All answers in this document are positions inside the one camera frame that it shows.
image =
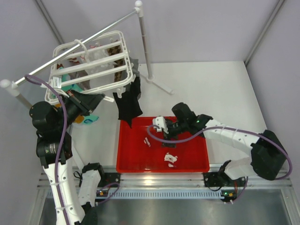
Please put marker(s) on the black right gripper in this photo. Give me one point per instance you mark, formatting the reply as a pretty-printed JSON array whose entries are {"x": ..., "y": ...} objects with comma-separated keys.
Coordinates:
[{"x": 170, "y": 135}]

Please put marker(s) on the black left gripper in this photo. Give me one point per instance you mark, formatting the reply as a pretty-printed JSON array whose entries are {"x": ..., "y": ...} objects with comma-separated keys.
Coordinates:
[{"x": 86, "y": 102}]

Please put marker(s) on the white plastic sock hanger frame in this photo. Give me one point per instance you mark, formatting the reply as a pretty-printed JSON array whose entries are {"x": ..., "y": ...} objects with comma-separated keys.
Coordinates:
[{"x": 91, "y": 68}]

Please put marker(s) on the white clothes peg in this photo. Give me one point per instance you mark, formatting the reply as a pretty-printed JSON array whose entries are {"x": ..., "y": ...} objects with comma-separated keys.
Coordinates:
[{"x": 120, "y": 91}]

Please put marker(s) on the black sock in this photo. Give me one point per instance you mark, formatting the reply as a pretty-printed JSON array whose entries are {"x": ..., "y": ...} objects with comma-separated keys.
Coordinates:
[
  {"x": 135, "y": 109},
  {"x": 124, "y": 105}
]

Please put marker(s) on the grey sock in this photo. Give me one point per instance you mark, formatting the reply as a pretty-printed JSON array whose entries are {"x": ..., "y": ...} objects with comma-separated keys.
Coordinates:
[{"x": 136, "y": 68}]

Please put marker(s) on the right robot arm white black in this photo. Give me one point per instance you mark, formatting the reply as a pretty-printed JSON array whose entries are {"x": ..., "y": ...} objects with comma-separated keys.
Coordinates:
[{"x": 265, "y": 153}]

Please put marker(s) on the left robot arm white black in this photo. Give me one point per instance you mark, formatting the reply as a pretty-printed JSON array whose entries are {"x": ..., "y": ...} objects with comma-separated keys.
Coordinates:
[{"x": 54, "y": 150}]

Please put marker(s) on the mustard yellow sock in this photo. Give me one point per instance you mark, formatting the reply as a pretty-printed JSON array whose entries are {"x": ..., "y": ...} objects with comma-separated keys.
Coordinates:
[{"x": 78, "y": 120}]

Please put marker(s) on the red plastic bin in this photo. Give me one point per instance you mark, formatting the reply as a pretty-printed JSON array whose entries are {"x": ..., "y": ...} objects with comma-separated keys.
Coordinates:
[{"x": 134, "y": 156}]

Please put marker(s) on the brown argyle sock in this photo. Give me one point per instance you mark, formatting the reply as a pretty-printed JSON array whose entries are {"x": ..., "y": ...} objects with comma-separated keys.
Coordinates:
[{"x": 118, "y": 63}]

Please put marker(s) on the metal and white drying rack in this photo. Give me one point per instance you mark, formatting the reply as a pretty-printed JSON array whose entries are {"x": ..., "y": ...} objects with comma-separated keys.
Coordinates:
[{"x": 111, "y": 129}]

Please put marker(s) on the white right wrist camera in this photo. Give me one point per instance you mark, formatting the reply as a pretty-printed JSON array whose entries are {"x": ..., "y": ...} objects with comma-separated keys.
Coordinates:
[{"x": 159, "y": 124}]

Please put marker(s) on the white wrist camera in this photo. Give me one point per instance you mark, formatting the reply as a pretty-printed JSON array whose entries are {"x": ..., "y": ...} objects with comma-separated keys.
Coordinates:
[
  {"x": 57, "y": 81},
  {"x": 159, "y": 124}
]

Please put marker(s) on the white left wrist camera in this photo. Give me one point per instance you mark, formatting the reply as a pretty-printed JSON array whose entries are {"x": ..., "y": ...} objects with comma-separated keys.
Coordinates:
[{"x": 57, "y": 81}]

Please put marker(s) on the aluminium rail base frame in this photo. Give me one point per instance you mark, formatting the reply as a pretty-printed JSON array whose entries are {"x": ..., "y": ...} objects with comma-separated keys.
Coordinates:
[{"x": 179, "y": 186}]

